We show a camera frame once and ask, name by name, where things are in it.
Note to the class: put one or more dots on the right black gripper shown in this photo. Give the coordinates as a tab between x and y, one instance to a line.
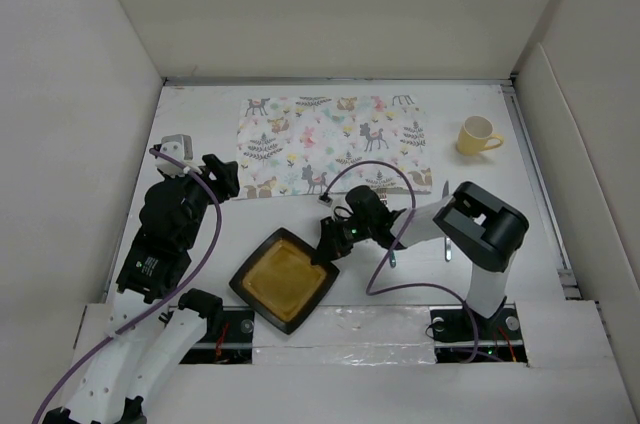
331	245

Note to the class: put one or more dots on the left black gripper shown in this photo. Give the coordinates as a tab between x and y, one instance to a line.
224	185

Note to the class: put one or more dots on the silver fork teal handle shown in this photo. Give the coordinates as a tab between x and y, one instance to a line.
383	197

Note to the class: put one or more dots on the square black yellow plate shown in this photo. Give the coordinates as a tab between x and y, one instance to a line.
280	283

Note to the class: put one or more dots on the floral animal print cloth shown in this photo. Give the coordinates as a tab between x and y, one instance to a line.
294	145

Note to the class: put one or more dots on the silver knife teal handle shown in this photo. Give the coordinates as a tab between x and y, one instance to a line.
444	218

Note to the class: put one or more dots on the yellow ceramic mug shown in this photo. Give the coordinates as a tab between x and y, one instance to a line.
477	135

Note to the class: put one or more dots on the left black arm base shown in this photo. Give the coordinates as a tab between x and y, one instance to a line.
231	344

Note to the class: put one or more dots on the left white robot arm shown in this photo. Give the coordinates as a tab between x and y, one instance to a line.
156	315

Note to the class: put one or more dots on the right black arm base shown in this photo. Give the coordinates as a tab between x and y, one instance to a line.
495	340

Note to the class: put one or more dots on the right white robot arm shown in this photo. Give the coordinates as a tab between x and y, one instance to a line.
487	230

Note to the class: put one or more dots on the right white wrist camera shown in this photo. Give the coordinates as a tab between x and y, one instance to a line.
326	200

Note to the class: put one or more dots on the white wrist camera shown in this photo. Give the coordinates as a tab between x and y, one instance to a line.
326	200
178	147

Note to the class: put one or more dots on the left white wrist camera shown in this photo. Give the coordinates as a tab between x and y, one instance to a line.
178	147

